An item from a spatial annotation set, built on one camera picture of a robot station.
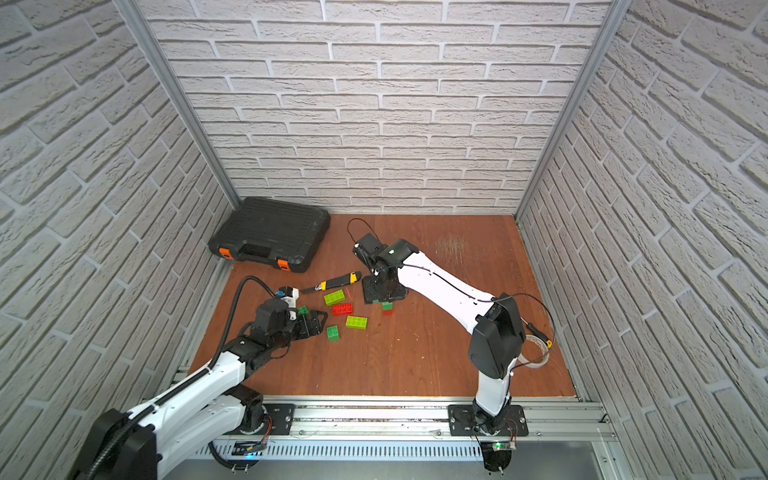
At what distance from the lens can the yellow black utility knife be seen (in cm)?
99

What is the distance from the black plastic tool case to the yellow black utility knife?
9cm

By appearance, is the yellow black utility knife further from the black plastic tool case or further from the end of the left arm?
the end of the left arm

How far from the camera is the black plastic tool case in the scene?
101 cm
